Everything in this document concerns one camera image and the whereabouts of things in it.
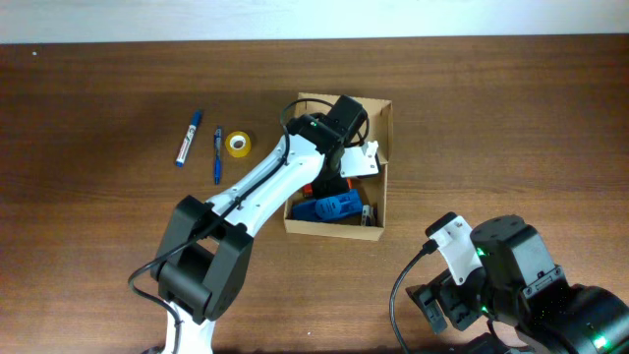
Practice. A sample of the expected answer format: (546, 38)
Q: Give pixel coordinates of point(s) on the small white blue box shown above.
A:
(368, 216)

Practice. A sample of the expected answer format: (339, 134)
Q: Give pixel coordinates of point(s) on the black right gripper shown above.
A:
(437, 309)

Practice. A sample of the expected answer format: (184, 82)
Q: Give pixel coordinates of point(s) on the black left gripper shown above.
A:
(327, 183)

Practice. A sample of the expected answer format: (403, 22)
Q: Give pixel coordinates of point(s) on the brown cardboard box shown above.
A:
(372, 190)

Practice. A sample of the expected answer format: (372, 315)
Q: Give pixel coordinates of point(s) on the blue whiteboard marker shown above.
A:
(188, 139)

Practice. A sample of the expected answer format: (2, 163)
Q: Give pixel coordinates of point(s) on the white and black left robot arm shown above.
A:
(203, 257)

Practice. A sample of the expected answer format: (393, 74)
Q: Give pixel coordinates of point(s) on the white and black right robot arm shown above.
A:
(501, 270)

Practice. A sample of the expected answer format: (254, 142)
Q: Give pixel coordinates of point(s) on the orange stapler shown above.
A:
(308, 190)

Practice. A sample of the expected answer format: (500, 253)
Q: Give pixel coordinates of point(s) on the blue plastic case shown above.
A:
(329, 209)

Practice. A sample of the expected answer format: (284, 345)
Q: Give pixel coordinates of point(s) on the blue ballpoint pen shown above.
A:
(217, 166)

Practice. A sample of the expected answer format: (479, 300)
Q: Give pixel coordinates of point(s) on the yellow tape roll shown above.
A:
(238, 144)

